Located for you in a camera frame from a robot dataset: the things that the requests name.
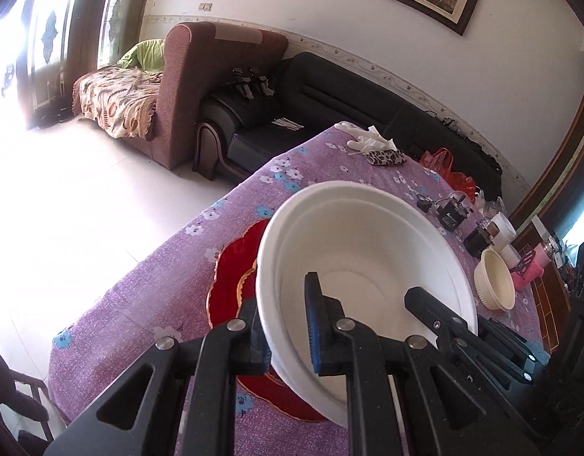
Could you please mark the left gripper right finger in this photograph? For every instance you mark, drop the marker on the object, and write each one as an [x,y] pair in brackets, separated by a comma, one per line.
[406,397]

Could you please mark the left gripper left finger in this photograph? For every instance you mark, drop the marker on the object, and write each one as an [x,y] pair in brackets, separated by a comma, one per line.
[177,398]

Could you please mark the white foam bowl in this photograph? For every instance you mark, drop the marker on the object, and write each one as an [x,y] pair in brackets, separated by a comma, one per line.
[368,248]

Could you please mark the small red gold-rimmed plate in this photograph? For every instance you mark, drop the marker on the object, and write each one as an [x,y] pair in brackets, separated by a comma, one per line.
[246,286]

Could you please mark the large red glass plate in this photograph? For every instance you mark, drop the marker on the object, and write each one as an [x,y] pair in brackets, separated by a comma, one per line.
[221,306]

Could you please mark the purple floral tablecloth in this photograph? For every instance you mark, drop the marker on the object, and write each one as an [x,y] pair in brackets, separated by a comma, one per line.
[165,295]

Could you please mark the pink knit-sleeved thermos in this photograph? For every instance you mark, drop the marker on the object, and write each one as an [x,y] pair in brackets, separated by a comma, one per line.
[531,264]

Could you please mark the black phone stand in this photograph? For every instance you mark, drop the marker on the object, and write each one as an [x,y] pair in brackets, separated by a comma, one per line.
[526,258]

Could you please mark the small black adapter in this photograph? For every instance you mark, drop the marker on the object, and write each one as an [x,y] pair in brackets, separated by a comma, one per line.
[423,203]

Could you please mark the black round device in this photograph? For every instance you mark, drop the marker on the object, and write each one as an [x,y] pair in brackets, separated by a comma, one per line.
[453,210]

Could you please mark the dark bottle with cork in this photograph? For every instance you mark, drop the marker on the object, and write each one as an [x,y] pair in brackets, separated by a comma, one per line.
[481,237]

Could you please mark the leopard print pouch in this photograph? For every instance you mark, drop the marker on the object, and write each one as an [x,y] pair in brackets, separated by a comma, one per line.
[387,157]

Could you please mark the white gloves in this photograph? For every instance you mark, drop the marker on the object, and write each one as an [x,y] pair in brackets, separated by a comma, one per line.
[365,141]

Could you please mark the red plastic bag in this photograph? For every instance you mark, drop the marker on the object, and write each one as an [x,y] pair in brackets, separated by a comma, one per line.
[442,163]

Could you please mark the black leather sofa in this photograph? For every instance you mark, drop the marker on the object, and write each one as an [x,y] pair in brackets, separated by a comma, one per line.
[253,118]

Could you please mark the floral blanket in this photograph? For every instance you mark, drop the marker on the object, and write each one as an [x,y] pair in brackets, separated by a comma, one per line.
[121,101]

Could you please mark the maroon armchair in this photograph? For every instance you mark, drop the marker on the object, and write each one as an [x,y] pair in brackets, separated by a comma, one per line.
[197,58]

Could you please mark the green pillow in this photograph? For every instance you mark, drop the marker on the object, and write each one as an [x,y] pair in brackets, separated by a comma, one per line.
[148,55]

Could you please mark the wooden glass door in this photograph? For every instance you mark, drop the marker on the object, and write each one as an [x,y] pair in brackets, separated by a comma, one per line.
[46,45]

